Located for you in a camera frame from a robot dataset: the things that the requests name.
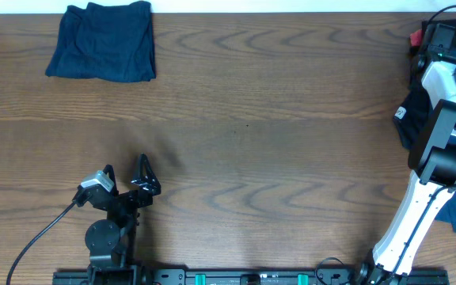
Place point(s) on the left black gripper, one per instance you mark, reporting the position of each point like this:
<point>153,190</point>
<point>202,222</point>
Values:
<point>133,202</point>

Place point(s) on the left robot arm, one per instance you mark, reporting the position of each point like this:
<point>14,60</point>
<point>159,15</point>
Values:
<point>111,241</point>

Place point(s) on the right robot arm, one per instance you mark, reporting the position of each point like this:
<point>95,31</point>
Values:
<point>432,161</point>

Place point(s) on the folded dark navy garment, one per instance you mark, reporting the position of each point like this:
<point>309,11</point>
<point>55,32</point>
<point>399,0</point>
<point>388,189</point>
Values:
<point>112,43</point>

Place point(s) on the black shirt with red trim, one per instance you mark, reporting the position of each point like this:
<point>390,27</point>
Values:
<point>414,111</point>

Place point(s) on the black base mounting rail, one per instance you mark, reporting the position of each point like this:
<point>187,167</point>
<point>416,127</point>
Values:
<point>183,277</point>

